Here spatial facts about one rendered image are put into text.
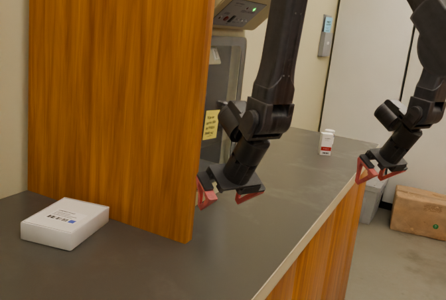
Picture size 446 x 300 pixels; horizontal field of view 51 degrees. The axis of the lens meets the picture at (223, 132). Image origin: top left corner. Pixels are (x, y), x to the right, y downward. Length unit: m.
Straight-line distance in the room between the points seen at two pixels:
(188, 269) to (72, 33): 0.59
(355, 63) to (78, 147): 3.19
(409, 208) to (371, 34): 1.41
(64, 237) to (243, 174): 0.38
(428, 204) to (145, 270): 3.08
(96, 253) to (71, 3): 0.56
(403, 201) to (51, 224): 3.11
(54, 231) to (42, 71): 0.41
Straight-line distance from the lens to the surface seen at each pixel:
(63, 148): 1.22
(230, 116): 0.92
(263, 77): 0.83
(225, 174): 0.94
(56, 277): 0.95
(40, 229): 1.05
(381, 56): 4.06
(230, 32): 1.26
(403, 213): 3.86
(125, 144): 1.09
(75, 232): 1.02
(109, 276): 0.94
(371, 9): 4.09
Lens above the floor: 1.43
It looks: 13 degrees down
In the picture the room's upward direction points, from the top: 6 degrees clockwise
